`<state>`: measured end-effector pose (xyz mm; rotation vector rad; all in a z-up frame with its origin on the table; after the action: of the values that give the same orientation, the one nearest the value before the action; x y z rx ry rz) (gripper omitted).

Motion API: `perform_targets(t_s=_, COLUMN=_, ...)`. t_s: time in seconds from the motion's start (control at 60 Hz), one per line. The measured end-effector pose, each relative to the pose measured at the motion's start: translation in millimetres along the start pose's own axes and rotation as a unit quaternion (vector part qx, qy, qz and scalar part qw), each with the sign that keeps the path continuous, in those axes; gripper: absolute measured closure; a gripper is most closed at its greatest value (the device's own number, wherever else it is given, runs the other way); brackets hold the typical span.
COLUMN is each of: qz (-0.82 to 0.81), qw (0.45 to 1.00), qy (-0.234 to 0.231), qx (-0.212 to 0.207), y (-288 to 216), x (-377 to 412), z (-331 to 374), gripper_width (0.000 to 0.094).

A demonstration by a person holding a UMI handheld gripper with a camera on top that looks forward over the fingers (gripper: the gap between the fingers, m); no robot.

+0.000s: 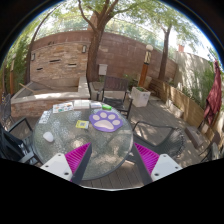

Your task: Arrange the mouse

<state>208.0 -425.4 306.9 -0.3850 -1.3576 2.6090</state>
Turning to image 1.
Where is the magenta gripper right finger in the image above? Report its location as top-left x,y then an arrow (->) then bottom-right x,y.
133,143 -> 182,185

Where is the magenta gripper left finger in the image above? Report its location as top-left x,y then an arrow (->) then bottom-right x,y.
41,143 -> 92,185

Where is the purple paw mouse pad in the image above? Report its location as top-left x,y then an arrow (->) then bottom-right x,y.
89,110 -> 123,132

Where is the black mesh chair right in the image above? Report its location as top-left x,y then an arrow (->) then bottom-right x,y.
132,121 -> 186,159

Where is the round glass patio table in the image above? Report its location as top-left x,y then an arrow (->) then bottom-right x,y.
33,107 -> 133,180

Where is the yellow square card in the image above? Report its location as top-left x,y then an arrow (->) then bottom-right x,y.
76,120 -> 89,129

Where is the clear patterned card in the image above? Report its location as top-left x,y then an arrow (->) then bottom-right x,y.
39,111 -> 51,124

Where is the white flat box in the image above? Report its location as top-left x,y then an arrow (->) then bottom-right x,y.
73,100 -> 90,110

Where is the black chair left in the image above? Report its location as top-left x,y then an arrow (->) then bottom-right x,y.
0,117 -> 40,165

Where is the small white card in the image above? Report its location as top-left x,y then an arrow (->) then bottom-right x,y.
90,102 -> 102,108

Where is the green small box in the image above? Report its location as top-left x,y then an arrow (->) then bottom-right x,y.
102,105 -> 112,110

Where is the white square planter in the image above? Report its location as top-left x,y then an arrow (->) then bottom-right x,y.
131,87 -> 151,107

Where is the folded red patio umbrella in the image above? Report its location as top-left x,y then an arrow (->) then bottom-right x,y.
204,60 -> 222,125

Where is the black chair behind table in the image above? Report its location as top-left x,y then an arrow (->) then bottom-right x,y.
97,76 -> 133,118

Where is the large tree trunk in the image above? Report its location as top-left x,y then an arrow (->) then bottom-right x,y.
77,0 -> 116,83

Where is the thin tree trunk right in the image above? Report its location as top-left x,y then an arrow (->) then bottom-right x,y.
158,24 -> 172,80

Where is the wooden lamp post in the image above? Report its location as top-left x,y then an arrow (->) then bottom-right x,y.
138,44 -> 153,87

